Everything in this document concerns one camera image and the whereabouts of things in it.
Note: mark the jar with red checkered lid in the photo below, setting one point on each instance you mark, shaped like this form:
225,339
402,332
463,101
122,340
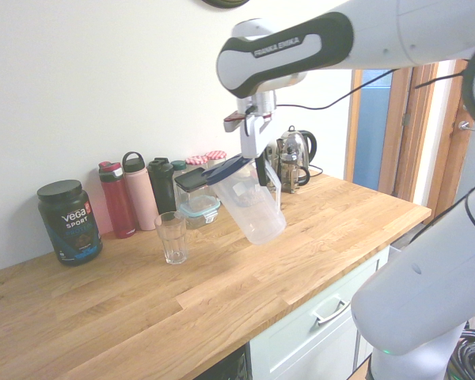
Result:
215,155
196,161

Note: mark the jar with dark green lid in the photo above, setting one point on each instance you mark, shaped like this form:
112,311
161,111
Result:
179,166

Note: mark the red and grey wrist camera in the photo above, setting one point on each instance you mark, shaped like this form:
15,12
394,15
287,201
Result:
233,118

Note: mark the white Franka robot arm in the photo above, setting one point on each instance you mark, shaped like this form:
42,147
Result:
419,35

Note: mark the glass French press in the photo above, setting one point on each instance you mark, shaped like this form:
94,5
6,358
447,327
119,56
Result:
293,170

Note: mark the dark red water bottle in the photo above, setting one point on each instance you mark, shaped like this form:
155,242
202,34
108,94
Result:
116,202

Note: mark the pale green cabinet drawer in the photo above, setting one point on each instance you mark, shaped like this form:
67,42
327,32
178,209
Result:
301,344

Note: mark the clear pitcher with blue lid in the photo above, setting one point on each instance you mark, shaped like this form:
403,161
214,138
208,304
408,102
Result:
253,213

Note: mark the pink water bottle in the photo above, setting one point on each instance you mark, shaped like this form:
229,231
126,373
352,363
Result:
140,194

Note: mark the wooden door frame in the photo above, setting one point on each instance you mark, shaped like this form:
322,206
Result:
403,158

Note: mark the clear container with black lid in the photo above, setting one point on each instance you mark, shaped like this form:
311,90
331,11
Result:
192,180

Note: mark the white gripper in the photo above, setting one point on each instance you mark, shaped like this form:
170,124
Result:
255,136

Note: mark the clear faceted drinking glass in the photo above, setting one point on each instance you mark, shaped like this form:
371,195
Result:
172,237

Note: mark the dark round wall clock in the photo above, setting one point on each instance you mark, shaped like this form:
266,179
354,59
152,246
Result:
225,2

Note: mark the black shaker bottle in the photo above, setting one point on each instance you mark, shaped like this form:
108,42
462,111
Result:
162,186

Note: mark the glass container with teal lid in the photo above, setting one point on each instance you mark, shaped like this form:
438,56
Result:
200,211

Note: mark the wooden door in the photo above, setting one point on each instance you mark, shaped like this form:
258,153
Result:
453,158

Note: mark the black Vega protein tub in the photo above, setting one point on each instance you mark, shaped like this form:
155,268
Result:
69,225

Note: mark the stainless steel electric kettle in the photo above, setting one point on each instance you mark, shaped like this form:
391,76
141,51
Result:
302,146

